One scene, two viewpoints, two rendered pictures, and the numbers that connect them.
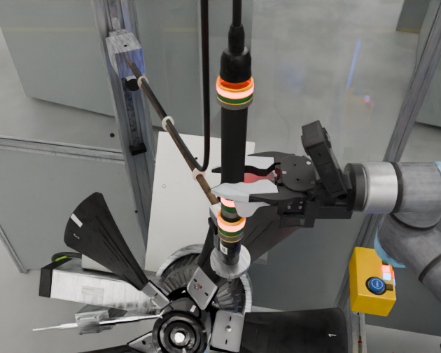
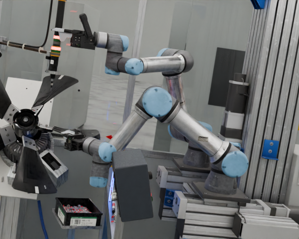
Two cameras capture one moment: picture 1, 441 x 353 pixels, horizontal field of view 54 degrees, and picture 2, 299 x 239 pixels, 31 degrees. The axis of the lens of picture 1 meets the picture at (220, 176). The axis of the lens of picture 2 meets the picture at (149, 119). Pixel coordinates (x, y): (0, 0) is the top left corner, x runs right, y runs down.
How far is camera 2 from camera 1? 2.16 m
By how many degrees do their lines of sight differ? 40
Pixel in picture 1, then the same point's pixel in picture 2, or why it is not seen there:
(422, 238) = (116, 56)
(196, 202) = (25, 106)
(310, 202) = (82, 36)
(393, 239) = (108, 59)
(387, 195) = (104, 36)
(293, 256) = not seen: hidden behind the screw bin
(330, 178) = (87, 28)
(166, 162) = (11, 89)
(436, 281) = (120, 62)
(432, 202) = (117, 40)
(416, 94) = (131, 86)
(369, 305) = not seen: hidden behind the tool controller
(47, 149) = not seen: outside the picture
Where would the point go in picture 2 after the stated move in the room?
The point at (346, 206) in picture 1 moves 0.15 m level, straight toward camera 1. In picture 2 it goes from (93, 43) to (85, 42)
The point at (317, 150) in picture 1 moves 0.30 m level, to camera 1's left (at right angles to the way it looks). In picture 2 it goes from (83, 17) to (17, 6)
